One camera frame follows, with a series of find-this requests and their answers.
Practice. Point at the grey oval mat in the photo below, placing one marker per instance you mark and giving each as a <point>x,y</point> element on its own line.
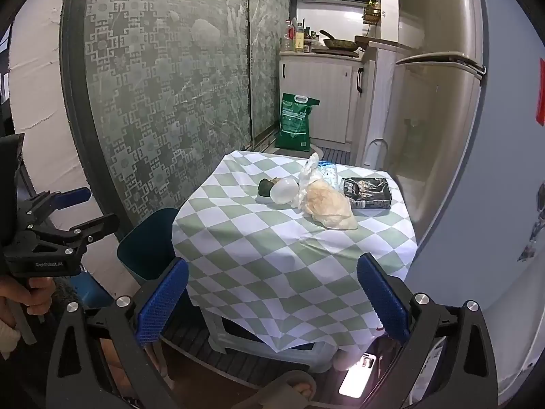
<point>318,150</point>

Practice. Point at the black tissue packet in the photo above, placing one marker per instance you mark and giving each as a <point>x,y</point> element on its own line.
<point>368,194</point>

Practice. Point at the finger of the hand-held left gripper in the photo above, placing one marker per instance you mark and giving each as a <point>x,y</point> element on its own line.
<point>96,223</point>
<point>72,197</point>

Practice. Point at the grey plastic table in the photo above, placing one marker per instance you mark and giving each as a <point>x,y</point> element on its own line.
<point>255,347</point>

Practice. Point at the dark green food piece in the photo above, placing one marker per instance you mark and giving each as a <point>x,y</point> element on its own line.
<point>265,187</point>

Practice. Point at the metal wall rack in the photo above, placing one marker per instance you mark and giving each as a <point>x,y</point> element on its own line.
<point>372,12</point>

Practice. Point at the person's left hand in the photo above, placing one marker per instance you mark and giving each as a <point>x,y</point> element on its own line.
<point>32,292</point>

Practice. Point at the white plastic bowl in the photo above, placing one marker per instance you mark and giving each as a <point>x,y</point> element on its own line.
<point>284,191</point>

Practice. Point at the green white checked tablecloth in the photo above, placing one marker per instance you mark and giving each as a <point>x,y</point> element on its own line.
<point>276,255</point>

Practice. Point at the row of condiment bottles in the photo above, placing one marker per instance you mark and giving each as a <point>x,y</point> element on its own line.
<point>300,38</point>

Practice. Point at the white kitchen cabinet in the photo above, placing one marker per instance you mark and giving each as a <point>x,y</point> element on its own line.
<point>315,93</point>
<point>379,93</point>

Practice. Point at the patterned glass sliding door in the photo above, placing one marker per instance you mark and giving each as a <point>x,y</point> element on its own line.
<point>268,51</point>
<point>162,93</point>

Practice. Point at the blue white packet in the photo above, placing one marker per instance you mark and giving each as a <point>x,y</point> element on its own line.
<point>330,173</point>

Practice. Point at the cartoon fridge sticker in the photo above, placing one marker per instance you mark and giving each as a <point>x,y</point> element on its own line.
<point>532,238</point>

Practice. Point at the teal plastic bin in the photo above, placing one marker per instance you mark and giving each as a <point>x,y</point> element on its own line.
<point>144,238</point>

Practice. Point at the silver refrigerator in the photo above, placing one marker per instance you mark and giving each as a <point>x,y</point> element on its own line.
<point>430,115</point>

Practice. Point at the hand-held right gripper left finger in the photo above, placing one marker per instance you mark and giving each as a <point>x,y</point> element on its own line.
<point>164,302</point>

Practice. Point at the green rice bag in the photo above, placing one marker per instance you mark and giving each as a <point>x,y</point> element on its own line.
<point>293,121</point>

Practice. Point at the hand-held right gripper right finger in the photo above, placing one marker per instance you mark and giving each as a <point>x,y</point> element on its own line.
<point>383,302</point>

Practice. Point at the black frying pan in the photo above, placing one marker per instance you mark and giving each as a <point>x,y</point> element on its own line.
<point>340,44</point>

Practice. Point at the blue plastic stool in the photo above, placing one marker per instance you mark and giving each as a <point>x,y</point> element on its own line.
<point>91,294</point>

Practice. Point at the red fridge sticker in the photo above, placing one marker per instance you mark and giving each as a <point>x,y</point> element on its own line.
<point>540,89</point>

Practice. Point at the grey slipper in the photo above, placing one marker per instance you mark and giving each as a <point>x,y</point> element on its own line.
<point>289,377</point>

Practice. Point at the clear plastic bag with bread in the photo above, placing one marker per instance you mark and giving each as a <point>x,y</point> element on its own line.
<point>328,204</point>

